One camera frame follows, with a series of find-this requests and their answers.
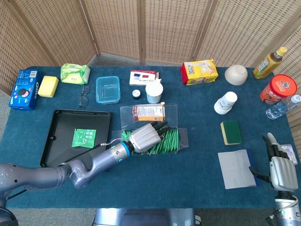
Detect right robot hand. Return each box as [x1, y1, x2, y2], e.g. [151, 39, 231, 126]
[248, 132, 298, 191]

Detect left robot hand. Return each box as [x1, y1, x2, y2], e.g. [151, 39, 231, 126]
[128, 121, 172, 153]

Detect transparent plastic box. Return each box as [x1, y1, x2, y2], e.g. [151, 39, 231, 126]
[111, 103, 189, 156]

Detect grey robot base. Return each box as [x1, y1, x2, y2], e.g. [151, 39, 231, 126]
[93, 208, 197, 226]

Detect row of green sachets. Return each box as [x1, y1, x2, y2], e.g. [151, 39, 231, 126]
[121, 127, 181, 155]

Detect white box red blue print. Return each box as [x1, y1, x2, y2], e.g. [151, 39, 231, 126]
[129, 69, 162, 87]

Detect green packet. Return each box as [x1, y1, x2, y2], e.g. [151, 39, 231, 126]
[71, 128, 97, 149]

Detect yellow red snack bag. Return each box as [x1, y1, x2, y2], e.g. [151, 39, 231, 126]
[180, 58, 219, 86]

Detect yellow-capped tea bottle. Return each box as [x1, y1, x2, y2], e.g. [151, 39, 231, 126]
[253, 47, 288, 80]

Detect blue Oreo box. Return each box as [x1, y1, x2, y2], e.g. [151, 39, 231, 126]
[8, 69, 44, 111]

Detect small clear purple pack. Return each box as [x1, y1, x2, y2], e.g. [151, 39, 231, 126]
[281, 144, 298, 165]

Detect brown orange carton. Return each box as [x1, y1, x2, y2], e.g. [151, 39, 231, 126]
[132, 102, 166, 122]

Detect light blue paper cup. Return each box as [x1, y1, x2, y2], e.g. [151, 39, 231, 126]
[145, 79, 164, 104]

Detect grey cloth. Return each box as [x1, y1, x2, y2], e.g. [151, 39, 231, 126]
[217, 149, 257, 190]

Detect blue felt table cover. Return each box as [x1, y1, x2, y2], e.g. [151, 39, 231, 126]
[0, 65, 294, 210]

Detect clear water bottle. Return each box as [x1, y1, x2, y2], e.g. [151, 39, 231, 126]
[266, 94, 301, 120]

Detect green yellow scrub sponge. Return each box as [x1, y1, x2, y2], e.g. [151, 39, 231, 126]
[220, 121, 243, 145]

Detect blue-rimmed clear food container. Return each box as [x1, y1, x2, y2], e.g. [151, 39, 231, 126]
[95, 75, 121, 105]

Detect thin-framed eyeglasses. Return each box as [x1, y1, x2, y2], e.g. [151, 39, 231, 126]
[78, 84, 91, 109]

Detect orange canister red lid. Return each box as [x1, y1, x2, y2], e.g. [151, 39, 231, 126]
[260, 74, 298, 105]

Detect stack of white paper cups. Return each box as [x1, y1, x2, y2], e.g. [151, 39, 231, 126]
[214, 91, 238, 115]

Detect black plastic tray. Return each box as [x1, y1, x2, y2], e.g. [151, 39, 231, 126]
[40, 108, 111, 168]

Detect green tissue pack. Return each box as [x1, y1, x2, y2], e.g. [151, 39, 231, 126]
[60, 63, 91, 85]

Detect beige bowl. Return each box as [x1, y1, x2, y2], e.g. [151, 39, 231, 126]
[224, 65, 248, 86]

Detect plain yellow sponge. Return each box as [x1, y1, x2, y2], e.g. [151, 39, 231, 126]
[37, 75, 59, 98]

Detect wicker folding screen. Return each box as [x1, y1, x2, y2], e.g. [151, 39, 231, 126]
[0, 0, 301, 151]

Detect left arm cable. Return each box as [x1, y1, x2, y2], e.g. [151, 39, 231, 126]
[58, 138, 123, 165]

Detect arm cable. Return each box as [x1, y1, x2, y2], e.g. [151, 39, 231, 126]
[265, 197, 298, 222]
[58, 138, 123, 165]

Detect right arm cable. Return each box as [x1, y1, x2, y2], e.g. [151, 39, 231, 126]
[265, 197, 298, 222]

